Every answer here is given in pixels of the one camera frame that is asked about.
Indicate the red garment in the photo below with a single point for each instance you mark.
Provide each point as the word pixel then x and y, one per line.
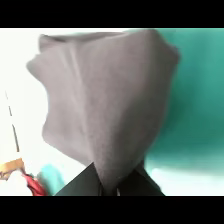
pixel 34 186

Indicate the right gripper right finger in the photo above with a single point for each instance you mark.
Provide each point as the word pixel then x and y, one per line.
pixel 140 183

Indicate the white garment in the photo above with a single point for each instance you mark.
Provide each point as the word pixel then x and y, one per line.
pixel 13 185

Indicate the teal garment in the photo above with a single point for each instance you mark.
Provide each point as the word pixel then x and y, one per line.
pixel 51 178

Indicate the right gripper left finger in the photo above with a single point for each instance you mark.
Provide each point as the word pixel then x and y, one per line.
pixel 81 185

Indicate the grey garment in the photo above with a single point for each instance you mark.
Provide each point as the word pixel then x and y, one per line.
pixel 110 100

